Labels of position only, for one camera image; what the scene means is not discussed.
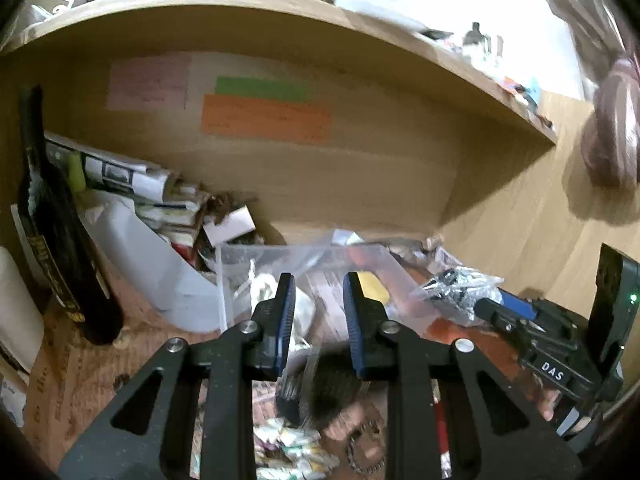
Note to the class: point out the clear plastic bag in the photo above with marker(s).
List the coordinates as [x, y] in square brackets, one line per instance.
[320, 270]

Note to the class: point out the white cloth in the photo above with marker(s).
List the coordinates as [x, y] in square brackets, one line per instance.
[262, 287]

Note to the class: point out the wooden shelf board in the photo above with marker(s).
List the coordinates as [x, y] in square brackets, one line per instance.
[280, 20]

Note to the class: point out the pile of small pale packets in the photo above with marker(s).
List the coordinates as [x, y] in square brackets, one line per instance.
[290, 452]

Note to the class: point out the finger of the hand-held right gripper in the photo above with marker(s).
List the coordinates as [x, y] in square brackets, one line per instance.
[517, 302]
[500, 314]

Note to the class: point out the dark fuzzy object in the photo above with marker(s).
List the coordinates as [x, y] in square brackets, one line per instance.
[325, 390]

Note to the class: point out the plastic bag of black parts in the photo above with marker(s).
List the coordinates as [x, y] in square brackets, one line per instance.
[457, 292]

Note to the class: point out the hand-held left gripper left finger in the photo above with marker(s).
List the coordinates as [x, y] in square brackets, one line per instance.
[286, 317]

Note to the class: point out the red pen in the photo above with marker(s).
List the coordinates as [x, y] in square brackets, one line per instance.
[441, 435]

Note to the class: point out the white paper roll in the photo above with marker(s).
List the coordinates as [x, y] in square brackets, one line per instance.
[15, 310]

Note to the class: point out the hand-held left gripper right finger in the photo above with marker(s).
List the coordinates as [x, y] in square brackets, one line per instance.
[354, 327]

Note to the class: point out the yellow pad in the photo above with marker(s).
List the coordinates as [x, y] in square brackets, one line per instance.
[374, 286]

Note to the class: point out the orange paper note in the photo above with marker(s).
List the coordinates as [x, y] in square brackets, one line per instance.
[265, 117]

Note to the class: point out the clear glass bottle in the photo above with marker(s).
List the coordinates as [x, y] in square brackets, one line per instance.
[474, 42]

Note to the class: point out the small white card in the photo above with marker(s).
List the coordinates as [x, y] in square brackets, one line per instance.
[229, 226]

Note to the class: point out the pile of papers and booklets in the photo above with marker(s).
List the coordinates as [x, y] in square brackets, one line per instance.
[150, 185]

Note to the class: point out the pink paper note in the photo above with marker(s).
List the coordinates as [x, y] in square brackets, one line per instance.
[149, 82]

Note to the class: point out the large white paper sheet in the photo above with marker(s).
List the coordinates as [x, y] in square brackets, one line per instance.
[150, 265]

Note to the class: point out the green paper note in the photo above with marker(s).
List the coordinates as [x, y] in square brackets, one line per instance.
[262, 89]

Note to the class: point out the dark glass wine bottle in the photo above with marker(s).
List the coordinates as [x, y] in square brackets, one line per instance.
[55, 240]

